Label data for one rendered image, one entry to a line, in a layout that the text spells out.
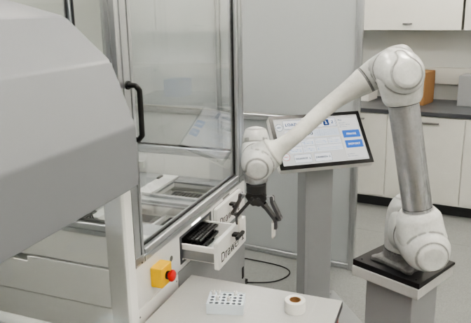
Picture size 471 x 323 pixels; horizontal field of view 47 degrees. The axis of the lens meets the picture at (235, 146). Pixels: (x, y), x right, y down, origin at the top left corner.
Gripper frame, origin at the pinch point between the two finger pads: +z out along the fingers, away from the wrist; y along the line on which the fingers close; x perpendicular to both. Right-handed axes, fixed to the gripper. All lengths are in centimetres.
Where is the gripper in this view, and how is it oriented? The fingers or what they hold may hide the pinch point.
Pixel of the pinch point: (256, 232)
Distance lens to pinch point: 211.6
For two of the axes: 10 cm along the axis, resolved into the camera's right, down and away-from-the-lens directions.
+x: -3.6, 2.3, -9.0
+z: 0.2, 9.7, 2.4
